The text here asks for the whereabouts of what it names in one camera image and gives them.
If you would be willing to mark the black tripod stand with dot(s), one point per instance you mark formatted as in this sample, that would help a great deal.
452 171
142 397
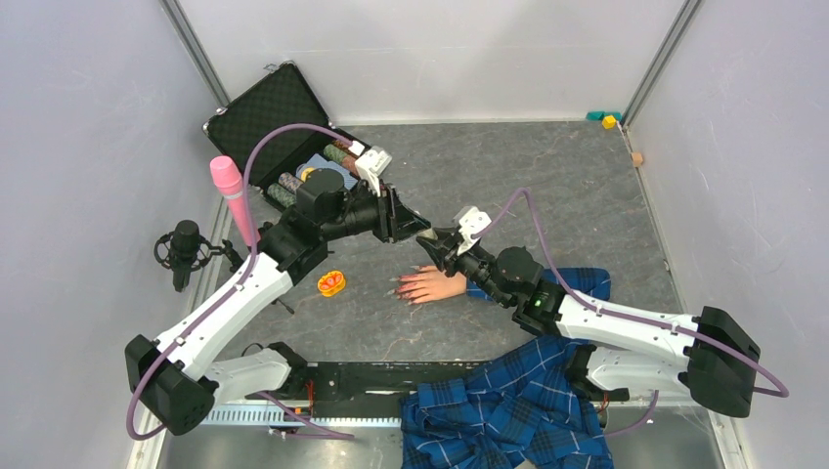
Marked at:
226 249

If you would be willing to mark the blue plaid shirt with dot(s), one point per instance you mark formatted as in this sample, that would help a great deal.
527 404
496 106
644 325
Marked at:
514 409

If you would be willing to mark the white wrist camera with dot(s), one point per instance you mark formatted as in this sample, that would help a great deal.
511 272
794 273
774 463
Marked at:
470 221
370 166

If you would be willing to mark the teal block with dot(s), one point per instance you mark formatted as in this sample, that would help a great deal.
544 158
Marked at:
599 115

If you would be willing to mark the mannequin hand with painted nails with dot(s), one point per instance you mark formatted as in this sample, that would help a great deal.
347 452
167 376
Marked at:
427 284

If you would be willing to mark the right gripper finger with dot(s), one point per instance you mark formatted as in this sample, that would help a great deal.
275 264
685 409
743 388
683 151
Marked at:
438 251
447 237

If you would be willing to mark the pink microphone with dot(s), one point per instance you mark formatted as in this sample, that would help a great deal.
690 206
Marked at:
228 180

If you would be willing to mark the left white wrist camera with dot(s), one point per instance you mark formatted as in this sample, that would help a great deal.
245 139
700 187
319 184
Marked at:
370 166

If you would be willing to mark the yellow cube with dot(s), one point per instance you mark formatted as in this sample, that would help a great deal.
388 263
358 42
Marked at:
609 121

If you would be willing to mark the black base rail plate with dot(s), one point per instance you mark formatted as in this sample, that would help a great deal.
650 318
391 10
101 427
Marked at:
363 389

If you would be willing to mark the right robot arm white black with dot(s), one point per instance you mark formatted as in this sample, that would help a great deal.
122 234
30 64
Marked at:
623 350

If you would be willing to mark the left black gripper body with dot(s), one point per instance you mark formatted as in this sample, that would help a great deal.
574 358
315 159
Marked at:
384 228

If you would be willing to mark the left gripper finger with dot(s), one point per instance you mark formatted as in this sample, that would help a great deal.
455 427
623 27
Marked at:
408 220
405 233

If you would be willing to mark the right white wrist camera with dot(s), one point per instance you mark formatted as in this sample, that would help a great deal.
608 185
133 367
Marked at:
470 221

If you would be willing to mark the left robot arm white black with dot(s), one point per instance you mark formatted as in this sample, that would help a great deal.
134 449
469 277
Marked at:
177 377

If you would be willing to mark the orange yellow round toy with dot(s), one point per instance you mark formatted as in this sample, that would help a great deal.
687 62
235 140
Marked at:
331 283

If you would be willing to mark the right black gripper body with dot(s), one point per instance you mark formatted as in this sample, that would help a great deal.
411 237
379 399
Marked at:
462 262

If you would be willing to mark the open black poker chip case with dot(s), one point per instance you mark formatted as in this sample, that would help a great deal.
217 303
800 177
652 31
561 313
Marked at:
285 145

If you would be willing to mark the black studio microphone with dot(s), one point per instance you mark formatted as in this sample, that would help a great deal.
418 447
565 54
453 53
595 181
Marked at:
182 251

